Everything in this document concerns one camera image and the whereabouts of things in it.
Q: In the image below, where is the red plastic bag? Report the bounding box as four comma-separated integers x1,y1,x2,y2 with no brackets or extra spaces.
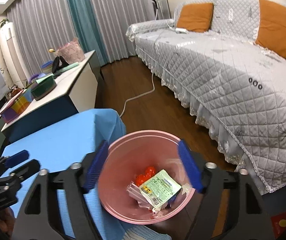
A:
134,165,157,185

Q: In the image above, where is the sofa with grey quilted cover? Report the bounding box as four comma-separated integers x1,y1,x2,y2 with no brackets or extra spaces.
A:
126,0,286,193

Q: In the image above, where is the white top coffee table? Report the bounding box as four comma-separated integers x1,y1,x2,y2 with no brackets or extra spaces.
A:
1,50,104,143

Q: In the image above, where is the red printed bag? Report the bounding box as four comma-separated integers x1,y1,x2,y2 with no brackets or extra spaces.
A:
270,207,286,235

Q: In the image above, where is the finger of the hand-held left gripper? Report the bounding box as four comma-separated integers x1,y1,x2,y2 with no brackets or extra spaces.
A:
5,159,41,183
0,150,30,168

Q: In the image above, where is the grey curtain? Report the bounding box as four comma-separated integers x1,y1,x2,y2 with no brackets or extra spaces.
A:
6,0,83,80
85,0,170,64

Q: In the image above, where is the clear plastic packet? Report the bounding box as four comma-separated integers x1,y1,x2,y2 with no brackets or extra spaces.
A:
126,182,146,203

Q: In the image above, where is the white standing air conditioner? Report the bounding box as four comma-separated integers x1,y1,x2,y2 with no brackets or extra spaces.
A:
0,21,32,85

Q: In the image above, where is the teal curtain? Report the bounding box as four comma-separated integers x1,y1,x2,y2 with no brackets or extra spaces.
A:
64,0,109,65

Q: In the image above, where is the pink fabric basket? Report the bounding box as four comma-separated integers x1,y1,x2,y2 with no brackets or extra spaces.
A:
57,39,85,64

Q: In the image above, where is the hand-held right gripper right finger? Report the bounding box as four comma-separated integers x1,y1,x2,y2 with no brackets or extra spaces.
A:
177,139,275,240

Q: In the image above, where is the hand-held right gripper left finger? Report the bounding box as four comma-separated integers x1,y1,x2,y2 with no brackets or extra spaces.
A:
11,140,110,240

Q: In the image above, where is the orange cushion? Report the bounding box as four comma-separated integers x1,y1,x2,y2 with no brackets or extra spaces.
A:
255,0,286,67
176,2,214,33

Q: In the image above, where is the dark green round bowl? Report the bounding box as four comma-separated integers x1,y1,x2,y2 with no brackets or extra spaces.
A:
30,76,57,101

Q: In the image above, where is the colourful tin box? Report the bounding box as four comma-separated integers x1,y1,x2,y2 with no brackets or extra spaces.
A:
0,87,34,124

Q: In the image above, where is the white power cable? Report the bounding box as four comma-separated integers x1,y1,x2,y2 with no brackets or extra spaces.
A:
119,20,181,117

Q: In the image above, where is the green snack packet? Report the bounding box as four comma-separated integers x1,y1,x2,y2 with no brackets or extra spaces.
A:
138,169,183,209

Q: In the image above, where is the pink plastic bin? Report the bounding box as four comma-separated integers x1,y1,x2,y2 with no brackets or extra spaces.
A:
98,130,197,225

